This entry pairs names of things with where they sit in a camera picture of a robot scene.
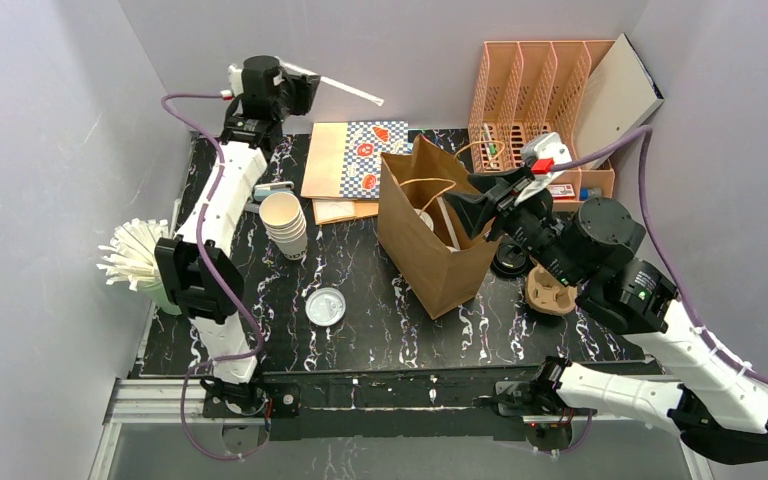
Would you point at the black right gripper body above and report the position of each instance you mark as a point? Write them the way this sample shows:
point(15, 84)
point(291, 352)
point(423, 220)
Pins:
point(503, 201)

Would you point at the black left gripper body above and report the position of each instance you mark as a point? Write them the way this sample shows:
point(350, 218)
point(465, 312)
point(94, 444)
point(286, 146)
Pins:
point(306, 91)

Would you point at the cardboard cup carrier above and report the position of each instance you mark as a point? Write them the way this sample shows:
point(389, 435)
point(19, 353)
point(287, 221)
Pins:
point(546, 295)

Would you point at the white stirrer stick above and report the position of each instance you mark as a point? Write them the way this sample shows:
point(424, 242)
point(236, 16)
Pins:
point(378, 101)

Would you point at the brown paper bag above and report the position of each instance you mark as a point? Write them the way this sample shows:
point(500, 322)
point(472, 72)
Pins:
point(421, 233)

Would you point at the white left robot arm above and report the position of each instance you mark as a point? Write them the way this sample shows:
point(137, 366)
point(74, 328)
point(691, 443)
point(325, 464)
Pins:
point(194, 264)

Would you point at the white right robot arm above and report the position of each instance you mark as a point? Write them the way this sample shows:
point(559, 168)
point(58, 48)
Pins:
point(716, 404)

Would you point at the black coffee cup lid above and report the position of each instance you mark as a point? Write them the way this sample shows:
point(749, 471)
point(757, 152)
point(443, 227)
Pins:
point(510, 261)

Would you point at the checkered paper sheet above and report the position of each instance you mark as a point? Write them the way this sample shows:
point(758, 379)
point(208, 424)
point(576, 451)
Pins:
point(361, 164)

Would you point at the stack of white lids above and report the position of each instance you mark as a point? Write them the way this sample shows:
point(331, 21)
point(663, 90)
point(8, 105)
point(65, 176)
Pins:
point(285, 223)

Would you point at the white folder board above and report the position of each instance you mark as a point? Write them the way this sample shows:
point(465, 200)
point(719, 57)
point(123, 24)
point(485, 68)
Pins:
point(620, 95)

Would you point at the orange file organizer rack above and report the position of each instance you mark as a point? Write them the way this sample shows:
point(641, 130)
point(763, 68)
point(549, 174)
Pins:
point(524, 89)

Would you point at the green cup of stirrers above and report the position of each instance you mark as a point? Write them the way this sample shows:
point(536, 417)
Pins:
point(129, 258)

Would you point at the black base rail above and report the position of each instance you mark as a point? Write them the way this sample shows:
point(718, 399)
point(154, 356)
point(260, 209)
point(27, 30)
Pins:
point(424, 390)

